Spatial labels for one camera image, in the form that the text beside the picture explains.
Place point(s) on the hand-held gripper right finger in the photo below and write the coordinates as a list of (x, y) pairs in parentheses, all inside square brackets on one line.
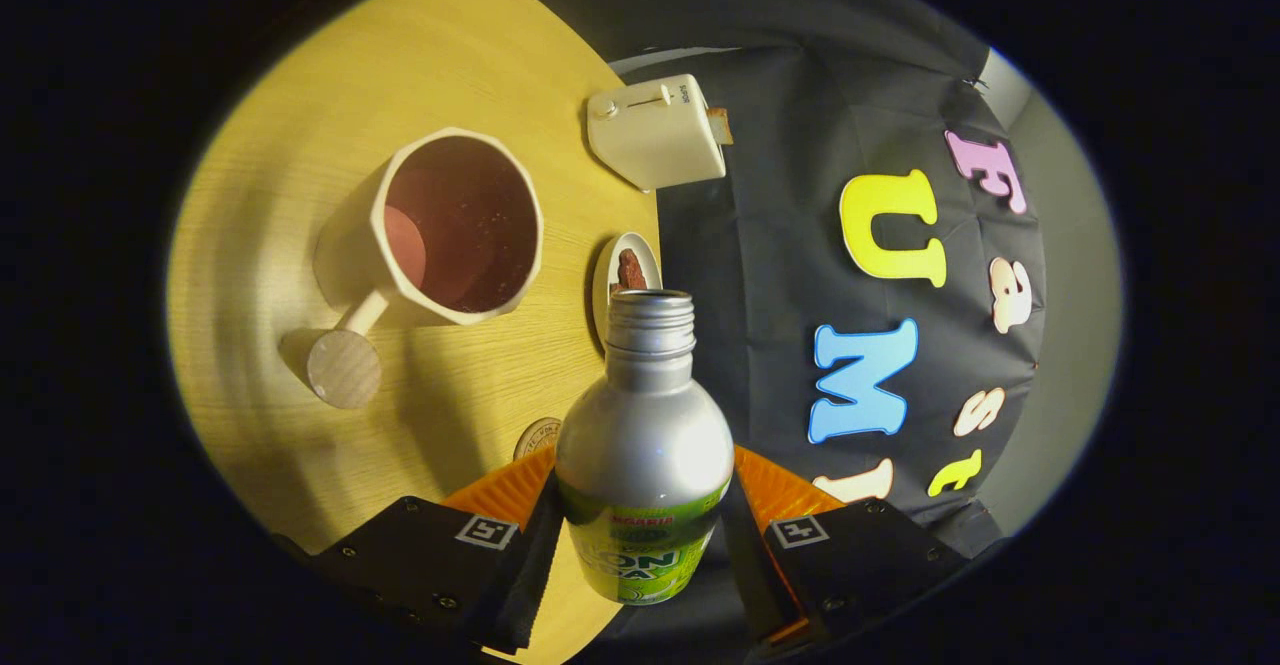
[(745, 565)]

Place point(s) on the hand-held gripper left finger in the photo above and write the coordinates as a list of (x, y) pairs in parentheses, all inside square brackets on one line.
[(530, 585)]

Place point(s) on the round wooden coaster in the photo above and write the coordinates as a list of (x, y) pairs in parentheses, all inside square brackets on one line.
[(537, 437)]

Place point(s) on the silver juice bottle green label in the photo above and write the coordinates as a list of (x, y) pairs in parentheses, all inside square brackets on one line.
[(645, 435)]

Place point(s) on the round white plate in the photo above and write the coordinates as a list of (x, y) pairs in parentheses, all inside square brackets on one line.
[(605, 285)]

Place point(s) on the brown meat slice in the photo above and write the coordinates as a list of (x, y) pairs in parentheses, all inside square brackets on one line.
[(631, 270)]

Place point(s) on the cream toaster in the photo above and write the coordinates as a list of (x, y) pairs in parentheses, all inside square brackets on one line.
[(655, 135)]

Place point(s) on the bread slice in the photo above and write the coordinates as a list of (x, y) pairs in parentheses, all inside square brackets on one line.
[(720, 126)]

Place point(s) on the wooden table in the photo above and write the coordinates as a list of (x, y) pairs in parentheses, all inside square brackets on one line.
[(420, 45)]

